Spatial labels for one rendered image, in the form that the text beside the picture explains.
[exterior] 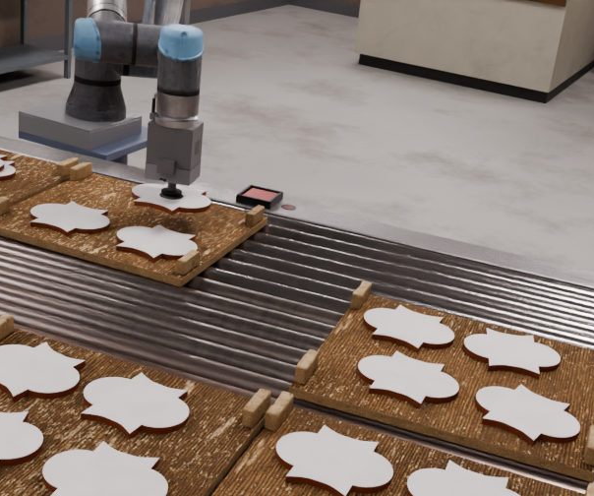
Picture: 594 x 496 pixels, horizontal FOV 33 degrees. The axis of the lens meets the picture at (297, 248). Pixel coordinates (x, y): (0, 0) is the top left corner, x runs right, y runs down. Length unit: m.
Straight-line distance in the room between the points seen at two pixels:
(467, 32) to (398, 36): 0.55
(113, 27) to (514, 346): 0.88
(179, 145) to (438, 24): 6.10
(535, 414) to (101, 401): 0.57
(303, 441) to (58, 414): 0.30
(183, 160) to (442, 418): 0.70
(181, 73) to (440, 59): 6.15
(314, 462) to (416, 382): 0.26
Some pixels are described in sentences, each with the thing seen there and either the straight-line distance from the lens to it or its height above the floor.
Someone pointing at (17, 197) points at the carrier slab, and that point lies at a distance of 1.95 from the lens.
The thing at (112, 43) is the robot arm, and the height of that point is 1.25.
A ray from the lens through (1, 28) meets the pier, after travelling 6.84.
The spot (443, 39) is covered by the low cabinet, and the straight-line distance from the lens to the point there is 7.77.
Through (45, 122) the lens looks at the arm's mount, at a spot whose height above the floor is 0.91.
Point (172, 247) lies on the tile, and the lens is 1.72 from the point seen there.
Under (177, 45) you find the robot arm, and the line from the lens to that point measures 1.71.
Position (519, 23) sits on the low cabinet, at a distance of 7.60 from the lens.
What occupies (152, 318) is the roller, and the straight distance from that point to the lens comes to 1.55.
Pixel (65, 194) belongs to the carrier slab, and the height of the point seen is 0.94.
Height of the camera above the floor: 1.62
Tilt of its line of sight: 22 degrees down
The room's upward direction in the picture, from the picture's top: 7 degrees clockwise
